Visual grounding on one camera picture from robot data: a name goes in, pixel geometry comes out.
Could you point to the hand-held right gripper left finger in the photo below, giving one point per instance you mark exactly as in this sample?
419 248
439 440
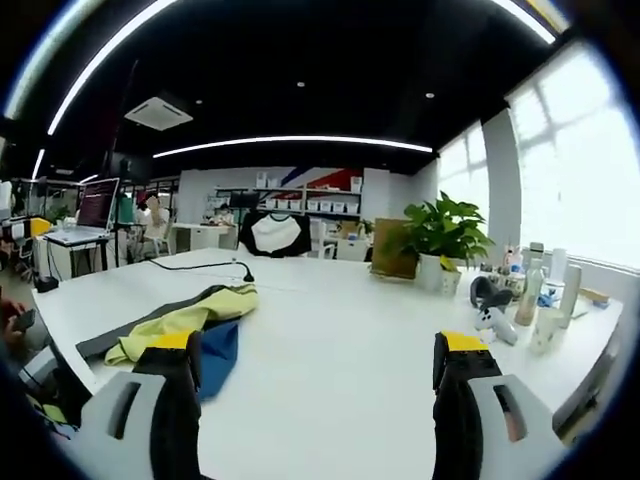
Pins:
172 425

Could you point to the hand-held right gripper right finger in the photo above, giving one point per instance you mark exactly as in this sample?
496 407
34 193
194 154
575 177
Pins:
457 425

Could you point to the yellow and blue garment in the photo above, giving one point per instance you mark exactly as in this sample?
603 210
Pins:
190 316

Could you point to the white hand controller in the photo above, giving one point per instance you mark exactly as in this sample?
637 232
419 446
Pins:
495 322

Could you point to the white paper cup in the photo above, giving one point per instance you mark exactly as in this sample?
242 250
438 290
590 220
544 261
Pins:
546 332

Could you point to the clear bottle with beige contents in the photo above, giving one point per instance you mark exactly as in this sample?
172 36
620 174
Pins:
528 300

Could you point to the patterned mug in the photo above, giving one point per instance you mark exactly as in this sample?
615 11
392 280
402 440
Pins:
510 287

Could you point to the white desk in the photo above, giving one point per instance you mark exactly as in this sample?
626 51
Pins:
330 325

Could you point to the white thermos flask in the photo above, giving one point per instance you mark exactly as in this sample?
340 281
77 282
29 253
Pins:
570 295

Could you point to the black smartphone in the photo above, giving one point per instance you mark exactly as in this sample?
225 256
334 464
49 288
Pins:
24 320

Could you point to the white paper roll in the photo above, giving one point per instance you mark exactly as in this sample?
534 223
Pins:
558 267

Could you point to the small black box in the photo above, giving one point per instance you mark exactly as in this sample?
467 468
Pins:
46 285

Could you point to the brown cardboard board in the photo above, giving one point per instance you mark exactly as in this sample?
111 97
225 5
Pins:
392 247

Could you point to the green potted plant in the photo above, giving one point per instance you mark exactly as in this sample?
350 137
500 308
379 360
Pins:
445 230

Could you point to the white equipment cart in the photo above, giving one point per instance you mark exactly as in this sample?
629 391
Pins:
75 240

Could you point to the black and white shirt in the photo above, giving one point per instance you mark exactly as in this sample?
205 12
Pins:
274 235

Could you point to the computer monitor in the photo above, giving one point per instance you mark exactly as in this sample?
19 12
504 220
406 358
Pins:
99 202

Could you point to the storage shelf with white boxes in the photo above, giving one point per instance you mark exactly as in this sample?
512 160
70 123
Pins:
320 202

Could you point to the large window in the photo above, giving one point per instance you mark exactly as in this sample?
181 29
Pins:
575 165

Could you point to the long ceiling light strip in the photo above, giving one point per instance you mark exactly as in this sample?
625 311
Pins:
530 22
95 62
300 141

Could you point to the ceiling air conditioner vent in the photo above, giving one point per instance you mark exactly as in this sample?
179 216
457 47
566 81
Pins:
159 114

